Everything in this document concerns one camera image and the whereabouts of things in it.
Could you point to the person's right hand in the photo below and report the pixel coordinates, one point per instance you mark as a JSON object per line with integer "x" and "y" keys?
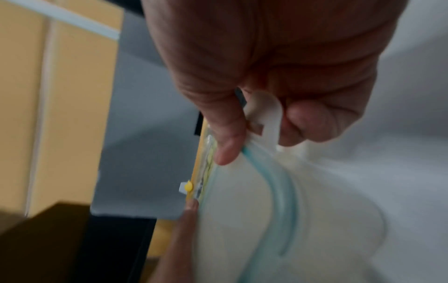
{"x": 262, "y": 49}

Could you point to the white desk divider panel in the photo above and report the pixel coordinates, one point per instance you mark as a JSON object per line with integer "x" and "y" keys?
{"x": 140, "y": 138}

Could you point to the clear container with green-rimmed lid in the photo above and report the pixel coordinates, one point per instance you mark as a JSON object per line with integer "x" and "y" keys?
{"x": 238, "y": 221}

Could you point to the person's left hand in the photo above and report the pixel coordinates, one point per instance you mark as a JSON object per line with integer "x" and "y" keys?
{"x": 182, "y": 243}

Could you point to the grey partition post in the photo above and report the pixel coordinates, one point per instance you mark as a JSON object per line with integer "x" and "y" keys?
{"x": 70, "y": 19}

